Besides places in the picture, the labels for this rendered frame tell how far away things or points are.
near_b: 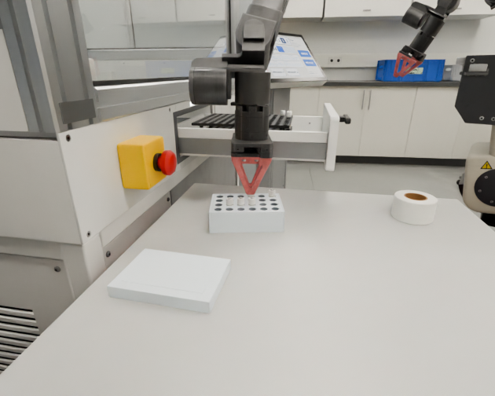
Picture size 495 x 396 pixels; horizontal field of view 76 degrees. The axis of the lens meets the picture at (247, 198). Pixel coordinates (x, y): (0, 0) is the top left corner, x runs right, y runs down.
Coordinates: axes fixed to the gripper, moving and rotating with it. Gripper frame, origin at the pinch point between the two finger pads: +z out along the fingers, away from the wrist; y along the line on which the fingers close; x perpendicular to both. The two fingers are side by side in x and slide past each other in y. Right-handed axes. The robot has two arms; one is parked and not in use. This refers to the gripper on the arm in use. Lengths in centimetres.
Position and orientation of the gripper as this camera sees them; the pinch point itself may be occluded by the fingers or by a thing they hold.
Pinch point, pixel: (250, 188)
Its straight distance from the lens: 56.7
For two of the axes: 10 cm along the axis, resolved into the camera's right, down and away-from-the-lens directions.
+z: -0.2, 9.3, 3.6
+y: 0.2, 3.6, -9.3
